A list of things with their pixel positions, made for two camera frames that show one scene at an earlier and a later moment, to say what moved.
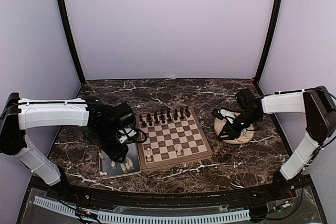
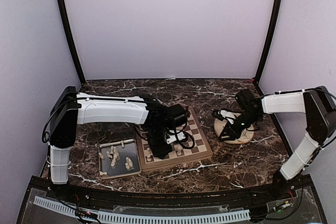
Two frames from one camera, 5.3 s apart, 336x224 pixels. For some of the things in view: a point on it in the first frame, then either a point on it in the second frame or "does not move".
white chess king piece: [179, 152] does not move
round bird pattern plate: [246, 136] does not move
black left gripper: [115, 154] -> [158, 152]
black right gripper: [233, 133] does not move
